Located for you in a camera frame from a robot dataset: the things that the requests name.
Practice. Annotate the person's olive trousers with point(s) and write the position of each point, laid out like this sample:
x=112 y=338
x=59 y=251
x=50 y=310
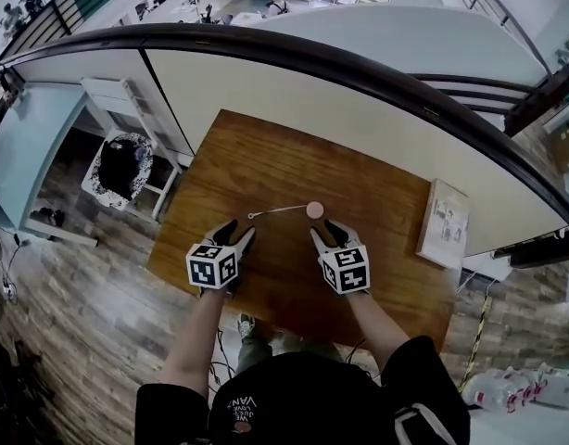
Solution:
x=256 y=355

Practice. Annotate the black bag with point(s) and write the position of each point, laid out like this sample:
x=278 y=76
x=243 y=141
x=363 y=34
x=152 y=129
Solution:
x=120 y=169

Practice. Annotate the black stair railing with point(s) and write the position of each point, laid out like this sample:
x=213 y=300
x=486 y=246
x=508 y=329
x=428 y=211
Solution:
x=497 y=7

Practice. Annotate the light blue table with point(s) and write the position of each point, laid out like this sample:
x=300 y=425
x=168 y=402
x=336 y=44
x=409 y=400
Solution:
x=29 y=146

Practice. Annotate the white power strip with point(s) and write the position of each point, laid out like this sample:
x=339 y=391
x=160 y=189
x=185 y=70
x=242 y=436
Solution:
x=7 y=290

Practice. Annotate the cardboard box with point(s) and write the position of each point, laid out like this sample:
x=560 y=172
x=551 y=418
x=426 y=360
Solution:
x=567 y=148

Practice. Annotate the person's white shoe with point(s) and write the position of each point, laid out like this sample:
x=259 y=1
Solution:
x=246 y=326

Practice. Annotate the pack of water bottles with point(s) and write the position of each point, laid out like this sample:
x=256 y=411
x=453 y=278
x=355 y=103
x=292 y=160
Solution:
x=511 y=387

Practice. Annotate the grey picture book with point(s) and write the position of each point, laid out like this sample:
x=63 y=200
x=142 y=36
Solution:
x=444 y=225

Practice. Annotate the person's black shirt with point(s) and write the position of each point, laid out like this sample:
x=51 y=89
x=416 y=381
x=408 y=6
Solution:
x=303 y=406

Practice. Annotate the black curved handrail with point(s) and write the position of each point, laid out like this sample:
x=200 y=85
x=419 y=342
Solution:
x=312 y=51

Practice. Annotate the pink round tape measure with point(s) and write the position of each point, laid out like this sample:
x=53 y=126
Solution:
x=315 y=209

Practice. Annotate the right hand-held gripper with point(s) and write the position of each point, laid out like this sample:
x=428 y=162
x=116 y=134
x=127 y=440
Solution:
x=349 y=269

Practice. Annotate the person's right forearm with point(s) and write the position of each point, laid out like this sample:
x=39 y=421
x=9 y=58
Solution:
x=377 y=336

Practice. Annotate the person's left forearm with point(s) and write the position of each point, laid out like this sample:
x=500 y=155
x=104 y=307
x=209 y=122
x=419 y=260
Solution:
x=192 y=346

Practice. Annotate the small cream partition panel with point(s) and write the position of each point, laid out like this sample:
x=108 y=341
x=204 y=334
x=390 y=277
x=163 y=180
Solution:
x=80 y=65

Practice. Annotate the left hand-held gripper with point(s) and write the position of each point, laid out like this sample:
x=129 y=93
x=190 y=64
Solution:
x=206 y=267

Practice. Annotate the white chair with patterned cushion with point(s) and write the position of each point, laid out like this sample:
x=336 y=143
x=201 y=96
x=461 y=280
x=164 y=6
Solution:
x=108 y=93

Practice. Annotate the black balcony railing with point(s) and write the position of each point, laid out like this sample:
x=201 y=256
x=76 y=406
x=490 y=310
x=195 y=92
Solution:
x=48 y=16

